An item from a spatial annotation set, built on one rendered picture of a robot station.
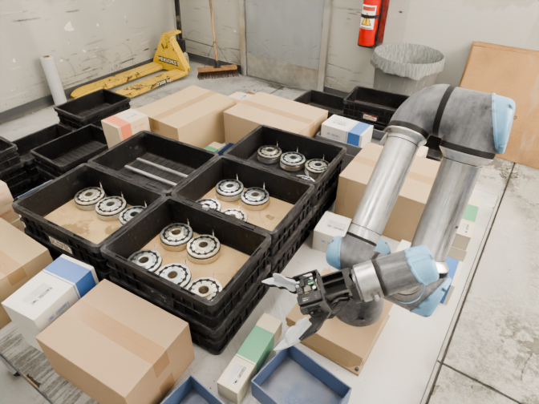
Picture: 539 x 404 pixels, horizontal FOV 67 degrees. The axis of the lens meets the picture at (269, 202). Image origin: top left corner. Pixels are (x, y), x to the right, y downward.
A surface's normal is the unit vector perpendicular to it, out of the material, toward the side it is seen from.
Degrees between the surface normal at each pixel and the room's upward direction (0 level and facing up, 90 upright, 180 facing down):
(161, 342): 0
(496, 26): 90
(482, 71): 80
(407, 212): 90
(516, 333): 0
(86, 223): 0
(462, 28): 90
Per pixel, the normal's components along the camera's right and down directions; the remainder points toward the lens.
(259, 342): 0.01, -0.79
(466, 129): -0.69, 0.06
